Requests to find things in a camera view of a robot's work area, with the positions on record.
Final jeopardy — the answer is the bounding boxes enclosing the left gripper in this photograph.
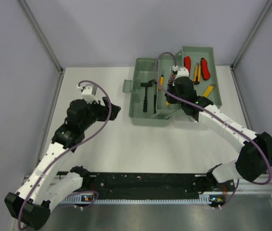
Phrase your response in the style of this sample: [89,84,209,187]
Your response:
[80,97,120,131]

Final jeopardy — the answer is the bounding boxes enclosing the orange utility knife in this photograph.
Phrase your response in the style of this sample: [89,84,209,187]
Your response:
[193,63,201,85]

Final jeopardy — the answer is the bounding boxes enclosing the yellow black screwdriver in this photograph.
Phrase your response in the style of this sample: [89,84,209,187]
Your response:
[158,74,164,90]

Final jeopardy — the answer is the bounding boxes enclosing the yellow utility knife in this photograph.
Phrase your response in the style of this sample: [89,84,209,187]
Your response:
[202,84,215,97]

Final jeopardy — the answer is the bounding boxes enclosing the red black pliers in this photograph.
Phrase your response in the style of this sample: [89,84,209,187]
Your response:
[183,56,191,72]

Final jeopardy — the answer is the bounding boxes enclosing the green plastic toolbox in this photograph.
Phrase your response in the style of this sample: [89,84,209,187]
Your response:
[123,46,222,127]

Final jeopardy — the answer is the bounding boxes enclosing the black rubber mallet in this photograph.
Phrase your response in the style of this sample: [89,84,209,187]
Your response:
[141,82,153,113]

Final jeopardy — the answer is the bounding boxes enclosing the steel claw hammer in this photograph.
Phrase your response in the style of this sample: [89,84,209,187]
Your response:
[149,79,157,114]

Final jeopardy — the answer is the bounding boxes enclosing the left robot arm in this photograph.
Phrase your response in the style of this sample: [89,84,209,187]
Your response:
[4,97,121,231]

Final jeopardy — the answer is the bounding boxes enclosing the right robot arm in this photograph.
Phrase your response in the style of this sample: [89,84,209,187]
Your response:
[165,75,272,191]

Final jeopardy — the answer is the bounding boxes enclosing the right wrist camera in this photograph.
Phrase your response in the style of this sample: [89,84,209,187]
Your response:
[171,65,190,81]

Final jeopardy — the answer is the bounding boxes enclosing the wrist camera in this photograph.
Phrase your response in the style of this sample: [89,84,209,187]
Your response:
[171,65,190,81]
[77,84,97,103]

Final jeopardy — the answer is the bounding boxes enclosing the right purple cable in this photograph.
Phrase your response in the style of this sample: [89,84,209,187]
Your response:
[155,51,272,210]

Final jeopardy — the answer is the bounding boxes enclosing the purple cable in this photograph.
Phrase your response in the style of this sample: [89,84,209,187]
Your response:
[155,51,272,210]
[17,80,114,231]

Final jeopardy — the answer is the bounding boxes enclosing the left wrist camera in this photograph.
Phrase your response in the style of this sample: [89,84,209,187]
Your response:
[77,84,97,103]

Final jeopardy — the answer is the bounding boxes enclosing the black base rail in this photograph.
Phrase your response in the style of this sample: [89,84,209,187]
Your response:
[81,172,234,200]

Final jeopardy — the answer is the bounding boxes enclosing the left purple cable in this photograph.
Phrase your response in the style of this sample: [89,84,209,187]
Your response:
[17,80,114,231]

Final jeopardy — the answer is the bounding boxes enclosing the grey cable duct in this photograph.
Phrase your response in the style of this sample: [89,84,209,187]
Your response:
[60,194,225,205]

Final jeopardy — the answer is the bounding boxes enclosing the right aluminium frame post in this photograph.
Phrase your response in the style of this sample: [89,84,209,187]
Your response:
[231,0,272,70]

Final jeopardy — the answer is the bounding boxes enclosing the aluminium frame post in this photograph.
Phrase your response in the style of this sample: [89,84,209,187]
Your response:
[17,0,65,73]
[231,0,272,70]

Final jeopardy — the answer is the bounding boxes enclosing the left aluminium frame post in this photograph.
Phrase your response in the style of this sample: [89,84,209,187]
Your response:
[17,0,65,73]

